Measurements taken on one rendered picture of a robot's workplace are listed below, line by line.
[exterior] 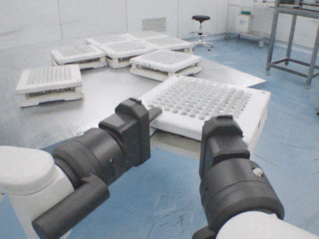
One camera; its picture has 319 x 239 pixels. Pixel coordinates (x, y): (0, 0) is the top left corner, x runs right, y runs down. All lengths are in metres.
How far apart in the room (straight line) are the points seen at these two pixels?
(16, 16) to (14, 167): 4.05
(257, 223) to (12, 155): 0.28
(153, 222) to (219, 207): 1.39
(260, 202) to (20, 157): 0.28
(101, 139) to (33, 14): 4.06
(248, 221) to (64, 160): 0.24
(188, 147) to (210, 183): 0.17
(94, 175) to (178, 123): 0.18
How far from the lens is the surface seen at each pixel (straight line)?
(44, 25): 4.45
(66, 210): 0.33
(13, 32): 4.36
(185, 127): 0.47
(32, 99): 1.09
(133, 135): 0.43
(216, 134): 0.39
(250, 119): 0.52
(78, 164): 0.36
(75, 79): 1.08
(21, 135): 0.91
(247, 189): 0.31
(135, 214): 1.74
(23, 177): 0.33
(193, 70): 1.30
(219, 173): 0.33
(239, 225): 0.27
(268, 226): 0.26
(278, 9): 4.11
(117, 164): 0.39
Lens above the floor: 1.27
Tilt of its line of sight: 28 degrees down
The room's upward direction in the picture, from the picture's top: straight up
